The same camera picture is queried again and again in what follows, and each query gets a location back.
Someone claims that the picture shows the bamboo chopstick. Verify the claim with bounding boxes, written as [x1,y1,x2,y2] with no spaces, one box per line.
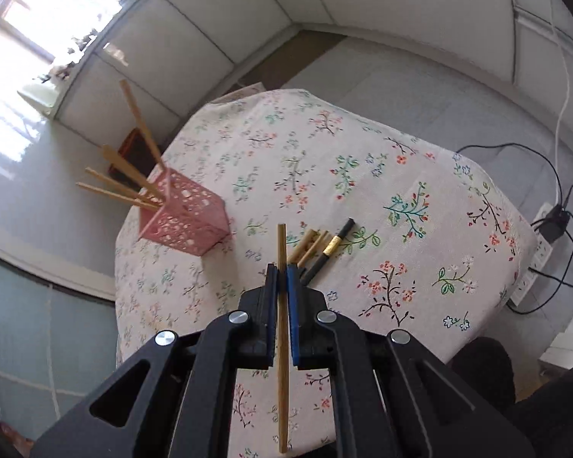
[276,223,290,454]
[119,79,167,173]
[76,182,160,211]
[84,168,159,206]
[286,229,317,265]
[297,231,328,269]
[101,145,165,202]

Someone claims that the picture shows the black gold-banded chopstick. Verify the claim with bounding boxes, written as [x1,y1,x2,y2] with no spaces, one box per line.
[301,218,355,286]

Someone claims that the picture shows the bamboo chopstick on table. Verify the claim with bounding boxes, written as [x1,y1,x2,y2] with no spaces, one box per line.
[297,231,328,269]
[286,229,317,265]

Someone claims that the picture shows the pink perforated plastic basket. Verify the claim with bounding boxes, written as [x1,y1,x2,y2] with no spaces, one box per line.
[138,169,230,256]

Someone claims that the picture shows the floral tablecloth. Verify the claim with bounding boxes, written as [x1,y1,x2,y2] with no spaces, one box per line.
[112,87,538,458]

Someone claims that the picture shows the brown waste bin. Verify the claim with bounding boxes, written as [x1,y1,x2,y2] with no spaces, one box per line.
[118,127,156,176]

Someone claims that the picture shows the white power strip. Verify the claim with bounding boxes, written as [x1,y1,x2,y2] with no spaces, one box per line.
[509,203,554,307]

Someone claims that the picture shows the dark floor mat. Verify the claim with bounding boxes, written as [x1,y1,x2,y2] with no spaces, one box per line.
[237,30,345,90]

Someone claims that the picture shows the black cable on floor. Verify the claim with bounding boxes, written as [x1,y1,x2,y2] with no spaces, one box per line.
[453,142,573,316]

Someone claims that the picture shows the white power cable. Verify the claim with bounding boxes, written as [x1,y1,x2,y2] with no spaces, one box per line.
[545,0,571,202]

